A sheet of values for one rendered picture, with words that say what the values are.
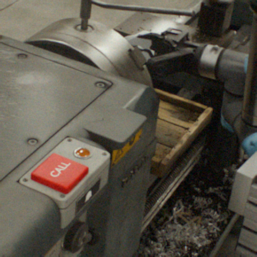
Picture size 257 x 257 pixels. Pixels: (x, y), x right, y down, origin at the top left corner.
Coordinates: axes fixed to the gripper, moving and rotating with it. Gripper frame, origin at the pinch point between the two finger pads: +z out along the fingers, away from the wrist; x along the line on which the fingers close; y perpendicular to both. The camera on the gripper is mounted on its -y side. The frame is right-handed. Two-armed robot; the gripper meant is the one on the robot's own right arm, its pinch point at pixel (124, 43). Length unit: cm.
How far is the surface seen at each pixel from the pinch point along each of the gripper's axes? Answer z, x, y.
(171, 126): -13.4, -20.6, 1.0
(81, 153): -28, 19, -66
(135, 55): -14.6, 11.4, -22.7
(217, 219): -24, -56, 12
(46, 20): 150, -106, 183
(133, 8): -16.6, 24.3, -27.8
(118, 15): 119, -110, 218
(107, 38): -10.0, 15.6, -26.0
